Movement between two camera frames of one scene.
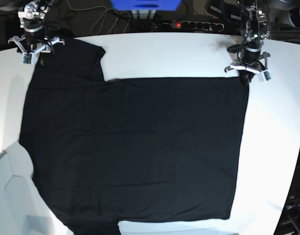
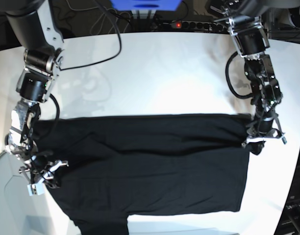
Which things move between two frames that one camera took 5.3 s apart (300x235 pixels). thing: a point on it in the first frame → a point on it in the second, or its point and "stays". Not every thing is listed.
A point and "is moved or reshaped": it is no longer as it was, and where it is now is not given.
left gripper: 44,45 → 40,170
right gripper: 245,76 → 266,126
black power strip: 212,26 stays
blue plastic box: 146,5 stays
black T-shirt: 126,149 is moved or reshaped
